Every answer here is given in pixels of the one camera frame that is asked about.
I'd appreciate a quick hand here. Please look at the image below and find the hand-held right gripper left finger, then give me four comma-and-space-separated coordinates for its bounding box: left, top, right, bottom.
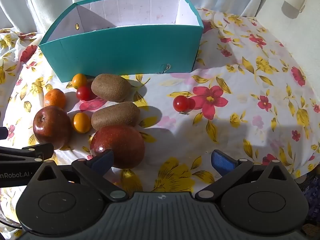
30, 149, 128, 202

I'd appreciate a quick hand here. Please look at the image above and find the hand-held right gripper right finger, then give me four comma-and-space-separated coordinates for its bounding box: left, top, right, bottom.
194, 149, 288, 202

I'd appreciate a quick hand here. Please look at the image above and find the large red apple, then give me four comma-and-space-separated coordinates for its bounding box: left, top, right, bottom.
90, 124, 146, 169

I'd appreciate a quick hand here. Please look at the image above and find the small dark red apple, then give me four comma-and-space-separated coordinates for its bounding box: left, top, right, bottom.
33, 105, 72, 150

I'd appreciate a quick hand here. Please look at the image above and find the yellow cherry tomato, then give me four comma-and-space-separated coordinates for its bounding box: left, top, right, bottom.
72, 73, 87, 89
71, 112, 91, 134

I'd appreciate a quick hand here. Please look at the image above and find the brown kiwi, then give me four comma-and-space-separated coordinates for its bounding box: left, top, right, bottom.
91, 74, 132, 102
91, 102, 141, 131

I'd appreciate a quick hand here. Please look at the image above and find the orange mandarin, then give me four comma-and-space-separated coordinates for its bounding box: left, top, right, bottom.
44, 88, 67, 109

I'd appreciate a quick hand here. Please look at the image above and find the teal cardboard box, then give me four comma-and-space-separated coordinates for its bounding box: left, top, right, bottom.
38, 0, 203, 83

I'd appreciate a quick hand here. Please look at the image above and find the floral tablecloth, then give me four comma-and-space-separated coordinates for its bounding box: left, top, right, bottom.
0, 7, 320, 240

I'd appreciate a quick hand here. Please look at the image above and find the red cherry tomato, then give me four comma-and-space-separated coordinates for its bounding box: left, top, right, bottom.
173, 95, 190, 112
76, 86, 92, 101

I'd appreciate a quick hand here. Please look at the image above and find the dark patterned cloth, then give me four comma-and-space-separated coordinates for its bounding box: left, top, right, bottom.
299, 165, 320, 232

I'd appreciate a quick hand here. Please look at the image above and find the white curtain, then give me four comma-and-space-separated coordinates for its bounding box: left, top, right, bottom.
0, 0, 278, 34

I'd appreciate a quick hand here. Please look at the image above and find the black cable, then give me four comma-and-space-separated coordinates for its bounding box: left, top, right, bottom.
0, 219, 22, 230

